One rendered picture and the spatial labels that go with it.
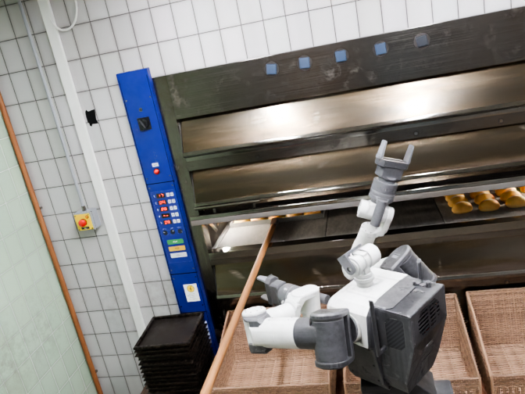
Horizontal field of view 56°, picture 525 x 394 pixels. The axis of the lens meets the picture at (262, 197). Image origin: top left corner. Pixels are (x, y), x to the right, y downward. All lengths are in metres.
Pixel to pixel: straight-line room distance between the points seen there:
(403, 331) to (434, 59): 1.25
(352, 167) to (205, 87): 0.78
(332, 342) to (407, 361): 0.23
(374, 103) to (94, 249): 1.66
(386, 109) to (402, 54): 0.24
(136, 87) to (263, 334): 1.39
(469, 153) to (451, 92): 0.28
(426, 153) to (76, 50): 1.70
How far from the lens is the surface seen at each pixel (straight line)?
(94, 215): 2.70
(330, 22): 2.24
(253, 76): 2.29
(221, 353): 1.73
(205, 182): 2.46
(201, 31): 2.34
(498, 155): 2.39
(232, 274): 2.62
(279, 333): 1.47
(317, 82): 2.26
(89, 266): 2.90
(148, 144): 2.46
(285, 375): 2.59
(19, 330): 2.77
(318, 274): 2.53
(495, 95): 2.33
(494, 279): 2.62
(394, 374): 1.55
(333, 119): 2.27
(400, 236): 2.45
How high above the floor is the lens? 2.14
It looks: 17 degrees down
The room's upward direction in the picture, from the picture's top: 11 degrees counter-clockwise
